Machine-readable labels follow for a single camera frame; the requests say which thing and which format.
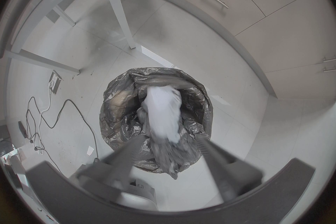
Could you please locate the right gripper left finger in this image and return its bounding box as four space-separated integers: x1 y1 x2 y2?
70 136 146 191

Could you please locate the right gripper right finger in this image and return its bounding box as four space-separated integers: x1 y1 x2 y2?
195 136 263 203

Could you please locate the black plastic bag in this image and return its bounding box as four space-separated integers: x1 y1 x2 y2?
99 67 214 174

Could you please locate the white paper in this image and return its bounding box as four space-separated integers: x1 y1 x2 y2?
142 86 183 144

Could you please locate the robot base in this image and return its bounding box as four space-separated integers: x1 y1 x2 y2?
115 178 158 212

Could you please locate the grey power adapter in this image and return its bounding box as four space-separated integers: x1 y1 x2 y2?
18 121 27 139

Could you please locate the grey chair with white legs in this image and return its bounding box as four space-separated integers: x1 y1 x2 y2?
0 0 137 74

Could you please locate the beige cabinet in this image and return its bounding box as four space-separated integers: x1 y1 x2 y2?
110 0 336 99

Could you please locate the black cable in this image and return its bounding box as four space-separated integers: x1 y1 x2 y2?
26 96 101 163

